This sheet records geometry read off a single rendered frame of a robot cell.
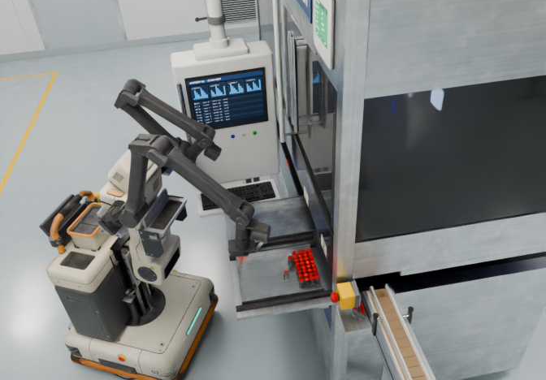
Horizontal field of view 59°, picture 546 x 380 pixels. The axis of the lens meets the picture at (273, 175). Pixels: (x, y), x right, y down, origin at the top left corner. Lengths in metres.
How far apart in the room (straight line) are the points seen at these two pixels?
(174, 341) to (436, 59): 1.96
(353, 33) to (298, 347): 2.04
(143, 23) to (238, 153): 4.69
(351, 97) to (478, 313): 1.33
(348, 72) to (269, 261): 1.07
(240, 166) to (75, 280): 1.03
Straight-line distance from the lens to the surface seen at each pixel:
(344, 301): 1.87
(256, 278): 2.11
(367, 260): 1.87
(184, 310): 2.84
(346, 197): 1.63
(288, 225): 2.34
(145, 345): 2.76
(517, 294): 2.42
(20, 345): 3.43
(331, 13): 1.41
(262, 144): 2.66
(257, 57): 2.42
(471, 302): 2.32
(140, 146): 1.70
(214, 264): 3.42
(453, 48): 1.48
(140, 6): 7.07
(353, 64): 1.37
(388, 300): 1.99
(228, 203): 1.69
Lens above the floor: 2.47
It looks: 37 degrees down
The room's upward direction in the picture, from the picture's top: 4 degrees counter-clockwise
